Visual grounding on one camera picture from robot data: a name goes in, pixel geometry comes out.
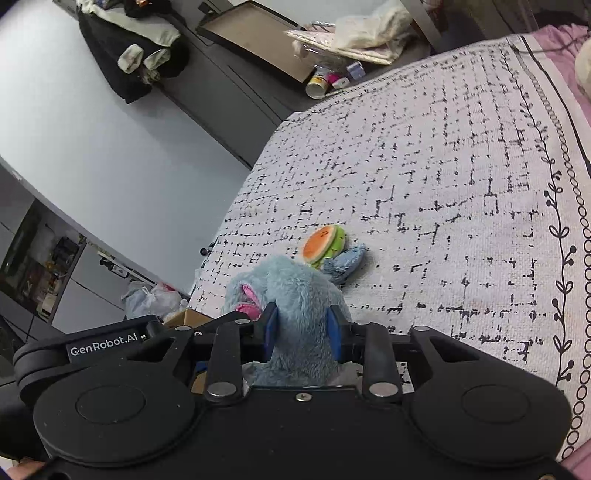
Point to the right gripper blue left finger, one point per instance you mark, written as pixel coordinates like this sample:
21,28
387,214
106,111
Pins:
269,322

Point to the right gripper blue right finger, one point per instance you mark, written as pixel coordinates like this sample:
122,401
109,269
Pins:
334,323

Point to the grey-blue plush toy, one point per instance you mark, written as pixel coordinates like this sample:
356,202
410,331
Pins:
302,355

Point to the plush hamburger toy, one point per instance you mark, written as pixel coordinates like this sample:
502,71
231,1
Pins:
327,242

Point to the person's hand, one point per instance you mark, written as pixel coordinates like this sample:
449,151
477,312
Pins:
23,470

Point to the small blue plush cloth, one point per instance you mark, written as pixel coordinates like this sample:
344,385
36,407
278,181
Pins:
339,269

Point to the white plastic bags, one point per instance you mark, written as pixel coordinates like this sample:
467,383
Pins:
142,299

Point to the dark shelf unit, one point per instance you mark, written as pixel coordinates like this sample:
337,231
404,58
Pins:
40,261

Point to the white black patterned bedspread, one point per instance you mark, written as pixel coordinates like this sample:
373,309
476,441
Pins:
467,176

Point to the dark grey wardrobe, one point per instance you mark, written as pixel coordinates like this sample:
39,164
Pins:
236,101

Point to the cream tote bag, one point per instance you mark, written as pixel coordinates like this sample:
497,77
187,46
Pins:
379,38

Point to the brown framed board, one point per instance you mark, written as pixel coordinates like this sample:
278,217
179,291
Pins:
258,33

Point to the black hanging garment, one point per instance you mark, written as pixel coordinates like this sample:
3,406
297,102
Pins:
133,44

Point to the pink bed sheet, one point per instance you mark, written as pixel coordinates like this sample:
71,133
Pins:
563,43

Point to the cream plush on bed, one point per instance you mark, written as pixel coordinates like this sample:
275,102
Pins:
583,68

